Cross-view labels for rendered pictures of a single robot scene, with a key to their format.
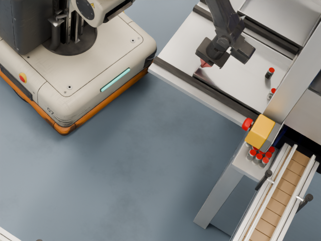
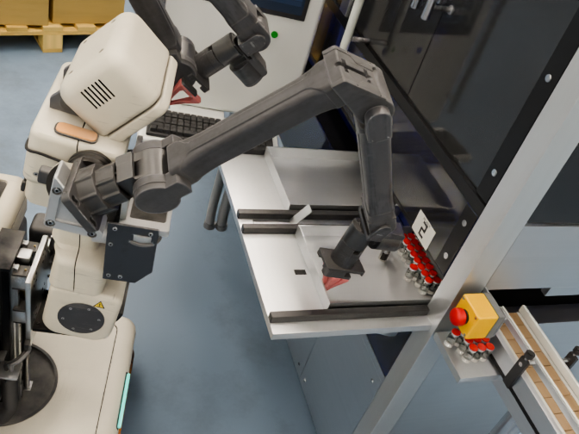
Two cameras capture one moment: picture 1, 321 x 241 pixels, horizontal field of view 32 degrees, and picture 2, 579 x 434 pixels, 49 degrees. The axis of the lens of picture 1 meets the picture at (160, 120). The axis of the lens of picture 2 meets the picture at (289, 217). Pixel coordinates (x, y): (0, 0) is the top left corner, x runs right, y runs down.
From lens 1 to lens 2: 1.02 m
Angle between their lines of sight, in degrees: 34
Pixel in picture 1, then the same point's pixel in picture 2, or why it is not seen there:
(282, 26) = (335, 198)
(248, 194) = (418, 412)
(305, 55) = (531, 182)
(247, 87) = (380, 282)
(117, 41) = (85, 349)
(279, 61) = not seen: hidden behind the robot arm
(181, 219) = not seen: outside the picture
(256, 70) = (366, 258)
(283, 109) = (487, 271)
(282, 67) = not seen: hidden behind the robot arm
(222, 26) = (386, 211)
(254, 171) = (484, 369)
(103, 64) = (95, 390)
